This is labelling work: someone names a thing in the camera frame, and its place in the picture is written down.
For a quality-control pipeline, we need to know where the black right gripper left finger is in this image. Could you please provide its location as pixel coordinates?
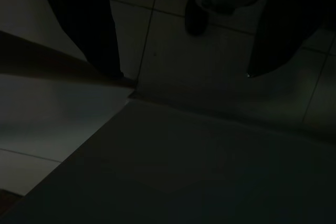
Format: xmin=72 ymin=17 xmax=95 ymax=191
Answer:
xmin=34 ymin=0 xmax=124 ymax=79

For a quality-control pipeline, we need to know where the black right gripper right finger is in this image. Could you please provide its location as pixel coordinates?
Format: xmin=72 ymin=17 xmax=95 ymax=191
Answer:
xmin=247 ymin=0 xmax=336 ymax=79

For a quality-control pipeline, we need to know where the grey flat panel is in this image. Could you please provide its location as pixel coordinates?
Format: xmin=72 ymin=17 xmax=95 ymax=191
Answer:
xmin=0 ymin=98 xmax=336 ymax=224

